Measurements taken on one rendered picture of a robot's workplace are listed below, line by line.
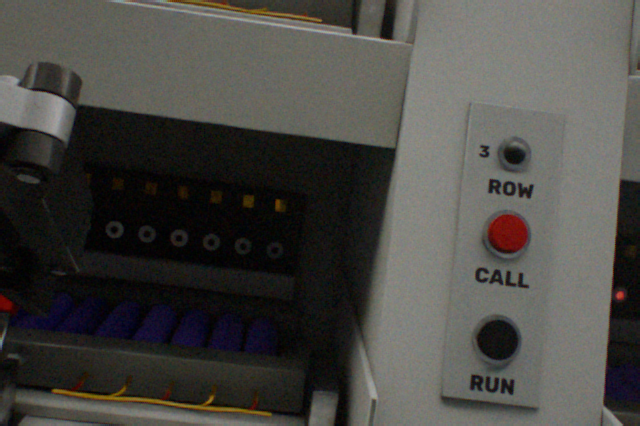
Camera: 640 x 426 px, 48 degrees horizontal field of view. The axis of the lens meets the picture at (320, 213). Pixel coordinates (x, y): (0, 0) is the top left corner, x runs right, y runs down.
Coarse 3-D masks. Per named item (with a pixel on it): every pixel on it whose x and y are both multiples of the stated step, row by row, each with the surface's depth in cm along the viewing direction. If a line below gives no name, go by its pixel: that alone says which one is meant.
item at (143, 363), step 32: (32, 352) 34; (64, 352) 34; (96, 352) 35; (128, 352) 35; (160, 352) 35; (192, 352) 36; (224, 352) 36; (32, 384) 35; (64, 384) 35; (96, 384) 35; (128, 384) 34; (160, 384) 35; (192, 384) 35; (224, 384) 35; (256, 384) 35; (288, 384) 35
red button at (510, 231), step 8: (504, 216) 29; (512, 216) 29; (496, 224) 29; (504, 224) 29; (512, 224) 29; (520, 224) 29; (488, 232) 29; (496, 232) 29; (504, 232) 29; (512, 232) 29; (520, 232) 29; (496, 240) 29; (504, 240) 29; (512, 240) 29; (520, 240) 29; (496, 248) 29; (504, 248) 29; (512, 248) 29; (520, 248) 29
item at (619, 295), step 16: (624, 240) 47; (624, 256) 47; (624, 272) 47; (624, 288) 47; (624, 304) 48; (624, 320) 47; (608, 336) 47; (624, 336) 47; (608, 352) 45; (624, 352) 46; (608, 368) 43; (624, 368) 44; (608, 384) 42; (624, 384) 41; (608, 400) 37; (624, 400) 38; (608, 416) 29; (624, 416) 36
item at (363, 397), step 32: (96, 256) 45; (128, 256) 46; (192, 288) 46; (224, 288) 46; (256, 288) 46; (288, 288) 46; (352, 320) 36; (288, 352) 44; (320, 352) 37; (352, 352) 35; (320, 384) 33; (352, 384) 33; (224, 416) 35; (256, 416) 35; (288, 416) 36; (320, 416) 33; (352, 416) 32
